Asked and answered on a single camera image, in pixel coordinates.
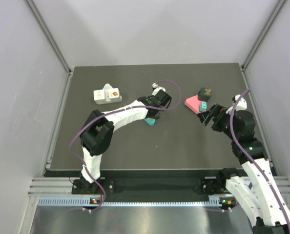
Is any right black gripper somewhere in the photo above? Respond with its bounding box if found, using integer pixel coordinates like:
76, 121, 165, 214
197, 103, 239, 141

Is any teal triangular power strip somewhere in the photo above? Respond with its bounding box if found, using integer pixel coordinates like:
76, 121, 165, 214
145, 118, 156, 126

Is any teal small cube plug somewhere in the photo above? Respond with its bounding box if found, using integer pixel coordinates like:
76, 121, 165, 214
199, 101, 207, 112

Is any pink triangular power strip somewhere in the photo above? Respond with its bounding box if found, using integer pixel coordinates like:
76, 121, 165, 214
185, 95, 201, 114

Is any dark green cube plug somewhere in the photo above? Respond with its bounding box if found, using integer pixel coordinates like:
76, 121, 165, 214
197, 87, 212, 102

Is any white tiger cube plug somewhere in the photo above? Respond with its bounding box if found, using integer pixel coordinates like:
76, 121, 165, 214
108, 88, 122, 100

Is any white triangular power strip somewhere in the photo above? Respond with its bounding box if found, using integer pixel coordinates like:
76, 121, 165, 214
93, 83, 122, 105

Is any plain white cube socket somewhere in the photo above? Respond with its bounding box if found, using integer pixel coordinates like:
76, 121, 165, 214
93, 89, 105, 102

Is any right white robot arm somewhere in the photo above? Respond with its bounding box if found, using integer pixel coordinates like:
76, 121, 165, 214
197, 104, 290, 234

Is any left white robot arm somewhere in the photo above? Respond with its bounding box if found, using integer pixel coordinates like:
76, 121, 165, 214
80, 89, 172, 194

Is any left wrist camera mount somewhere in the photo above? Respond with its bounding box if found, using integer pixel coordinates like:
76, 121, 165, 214
151, 82, 166, 96

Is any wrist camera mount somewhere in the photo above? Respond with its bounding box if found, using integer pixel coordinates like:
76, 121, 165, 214
226, 95, 248, 115
151, 82, 166, 96

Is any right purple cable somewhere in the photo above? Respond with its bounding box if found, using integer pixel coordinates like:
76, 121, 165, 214
203, 88, 290, 234

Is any purple cable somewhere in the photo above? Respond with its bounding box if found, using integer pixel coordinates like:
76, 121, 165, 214
69, 79, 182, 212
203, 88, 290, 234

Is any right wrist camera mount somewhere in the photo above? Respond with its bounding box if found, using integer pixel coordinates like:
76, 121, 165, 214
226, 95, 248, 115

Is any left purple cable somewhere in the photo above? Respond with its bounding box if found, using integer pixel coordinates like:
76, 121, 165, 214
69, 79, 182, 212

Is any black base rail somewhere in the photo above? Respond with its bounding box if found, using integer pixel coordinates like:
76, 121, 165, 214
72, 169, 227, 196

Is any grey slotted cable duct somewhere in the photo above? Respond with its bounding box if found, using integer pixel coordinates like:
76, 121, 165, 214
37, 196, 236, 207

